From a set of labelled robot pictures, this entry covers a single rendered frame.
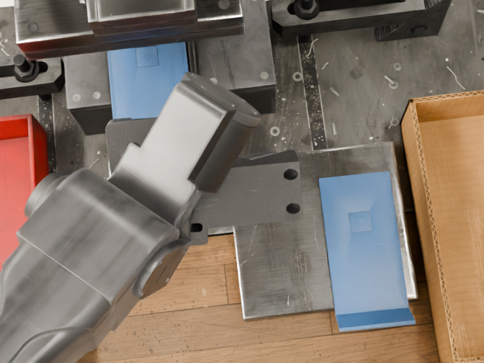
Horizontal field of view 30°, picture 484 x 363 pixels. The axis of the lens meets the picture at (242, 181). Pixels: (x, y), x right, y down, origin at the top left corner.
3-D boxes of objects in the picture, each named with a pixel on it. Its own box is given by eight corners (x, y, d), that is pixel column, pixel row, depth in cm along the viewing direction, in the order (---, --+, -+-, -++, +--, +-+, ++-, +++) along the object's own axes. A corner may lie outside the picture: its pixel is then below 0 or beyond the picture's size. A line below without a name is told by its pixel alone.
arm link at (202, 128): (179, 58, 61) (106, 50, 50) (284, 125, 60) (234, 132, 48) (99, 199, 64) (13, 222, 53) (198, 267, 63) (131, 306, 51)
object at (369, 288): (338, 334, 86) (339, 331, 83) (318, 179, 90) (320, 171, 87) (410, 326, 86) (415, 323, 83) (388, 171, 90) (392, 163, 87)
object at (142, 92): (119, 166, 84) (117, 157, 81) (106, 16, 88) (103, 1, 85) (195, 158, 84) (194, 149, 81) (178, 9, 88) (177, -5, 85)
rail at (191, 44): (198, 135, 87) (196, 127, 84) (185, 9, 90) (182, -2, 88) (204, 134, 87) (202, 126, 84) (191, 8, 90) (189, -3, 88)
